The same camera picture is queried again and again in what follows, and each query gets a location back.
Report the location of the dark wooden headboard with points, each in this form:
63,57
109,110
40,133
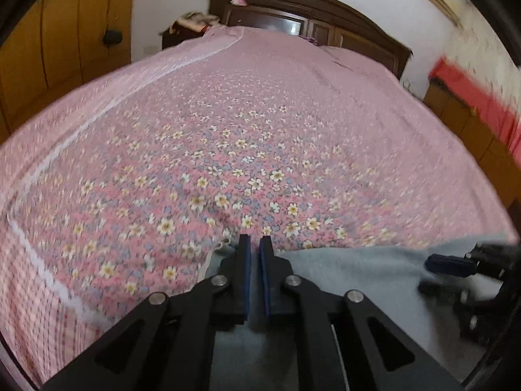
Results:
317,20

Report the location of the small black pouch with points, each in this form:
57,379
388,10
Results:
112,37

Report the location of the grey pants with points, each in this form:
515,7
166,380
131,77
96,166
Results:
366,277

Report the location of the low wooden cabinet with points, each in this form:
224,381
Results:
468,130

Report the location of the wooden wardrobe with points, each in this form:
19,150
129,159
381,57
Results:
53,44

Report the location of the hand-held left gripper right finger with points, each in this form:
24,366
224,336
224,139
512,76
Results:
266,281

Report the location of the floral curtain with red hem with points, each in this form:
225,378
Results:
480,73

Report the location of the pink floral bedspread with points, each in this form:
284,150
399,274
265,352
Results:
244,138

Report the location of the small pink cloth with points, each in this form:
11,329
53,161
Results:
238,1

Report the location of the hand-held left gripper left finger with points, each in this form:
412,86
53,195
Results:
243,289

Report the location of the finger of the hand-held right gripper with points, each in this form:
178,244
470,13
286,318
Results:
449,264
439,289

